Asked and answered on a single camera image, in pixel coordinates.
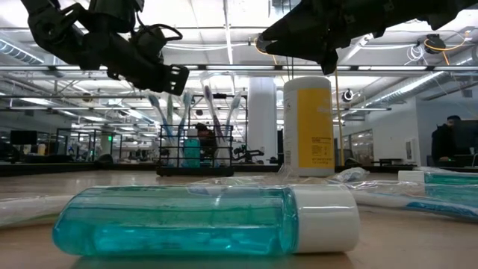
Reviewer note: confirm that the green toothbrush in clear wrapper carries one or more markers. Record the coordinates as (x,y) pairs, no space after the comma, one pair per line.
(30,209)

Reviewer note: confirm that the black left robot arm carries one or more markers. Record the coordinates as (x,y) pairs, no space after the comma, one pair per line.
(56,30)

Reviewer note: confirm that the person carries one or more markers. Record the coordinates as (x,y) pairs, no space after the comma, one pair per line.
(205,142)
(446,142)

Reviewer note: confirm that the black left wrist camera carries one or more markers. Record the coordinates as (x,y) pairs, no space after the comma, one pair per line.
(149,43)

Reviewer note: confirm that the white building column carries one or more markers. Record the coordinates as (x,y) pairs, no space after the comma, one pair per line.
(261,119)

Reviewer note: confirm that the black aluminium table frame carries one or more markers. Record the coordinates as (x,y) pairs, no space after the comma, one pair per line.
(74,169)

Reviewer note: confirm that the white canister with yellow label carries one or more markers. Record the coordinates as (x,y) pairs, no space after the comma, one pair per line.
(313,130)

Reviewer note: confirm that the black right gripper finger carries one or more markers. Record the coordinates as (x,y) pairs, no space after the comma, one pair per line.
(306,50)
(306,26)

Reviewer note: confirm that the small black background robot arm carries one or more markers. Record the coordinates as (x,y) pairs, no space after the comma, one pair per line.
(248,154)

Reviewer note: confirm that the white toothbrush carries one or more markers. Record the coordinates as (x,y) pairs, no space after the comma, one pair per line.
(234,101)

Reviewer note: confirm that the silver ventilation duct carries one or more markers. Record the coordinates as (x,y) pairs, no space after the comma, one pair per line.
(411,85)

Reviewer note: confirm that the black computer monitor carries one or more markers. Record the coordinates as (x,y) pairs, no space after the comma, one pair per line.
(468,134)
(23,137)

